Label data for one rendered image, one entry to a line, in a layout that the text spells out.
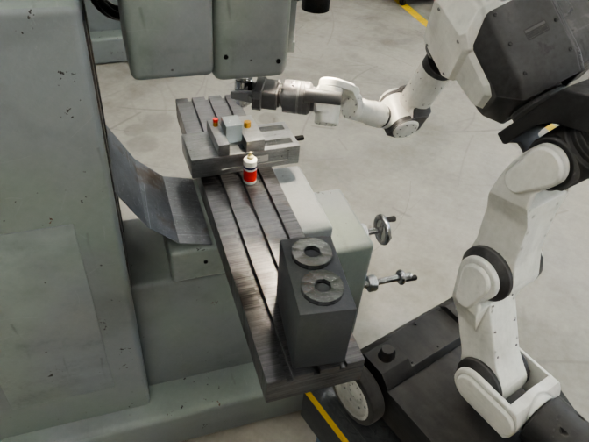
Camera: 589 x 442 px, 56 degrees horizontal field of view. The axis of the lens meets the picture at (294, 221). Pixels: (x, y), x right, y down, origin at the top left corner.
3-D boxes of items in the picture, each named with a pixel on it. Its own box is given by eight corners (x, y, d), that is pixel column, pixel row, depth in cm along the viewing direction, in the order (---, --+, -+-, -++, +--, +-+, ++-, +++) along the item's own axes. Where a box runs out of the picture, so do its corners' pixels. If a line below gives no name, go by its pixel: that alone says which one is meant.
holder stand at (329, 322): (322, 288, 140) (331, 231, 126) (344, 362, 124) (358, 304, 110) (275, 293, 137) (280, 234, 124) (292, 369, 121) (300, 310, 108)
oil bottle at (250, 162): (254, 176, 173) (255, 146, 165) (258, 184, 170) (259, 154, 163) (241, 178, 171) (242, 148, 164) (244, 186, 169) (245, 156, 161)
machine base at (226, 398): (296, 289, 260) (300, 260, 247) (344, 401, 218) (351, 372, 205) (19, 344, 226) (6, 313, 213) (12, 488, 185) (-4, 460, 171)
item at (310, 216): (296, 190, 201) (299, 163, 193) (329, 256, 177) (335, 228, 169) (157, 210, 187) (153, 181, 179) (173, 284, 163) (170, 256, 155)
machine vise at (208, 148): (283, 138, 190) (285, 110, 183) (298, 162, 180) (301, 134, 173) (181, 152, 179) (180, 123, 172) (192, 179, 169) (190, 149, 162)
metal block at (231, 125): (237, 131, 176) (237, 114, 172) (242, 141, 172) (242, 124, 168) (221, 132, 175) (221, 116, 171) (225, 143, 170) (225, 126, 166)
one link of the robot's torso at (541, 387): (550, 409, 152) (569, 383, 144) (504, 447, 143) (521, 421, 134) (492, 356, 165) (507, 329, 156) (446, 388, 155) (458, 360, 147)
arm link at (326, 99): (301, 83, 152) (342, 89, 151) (296, 123, 152) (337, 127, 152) (300, 74, 140) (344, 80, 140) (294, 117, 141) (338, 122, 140)
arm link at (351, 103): (314, 77, 147) (349, 89, 156) (310, 110, 148) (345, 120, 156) (331, 75, 142) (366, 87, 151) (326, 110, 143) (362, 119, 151)
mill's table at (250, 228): (236, 111, 216) (236, 93, 211) (360, 379, 130) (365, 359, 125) (176, 117, 210) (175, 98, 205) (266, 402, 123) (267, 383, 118)
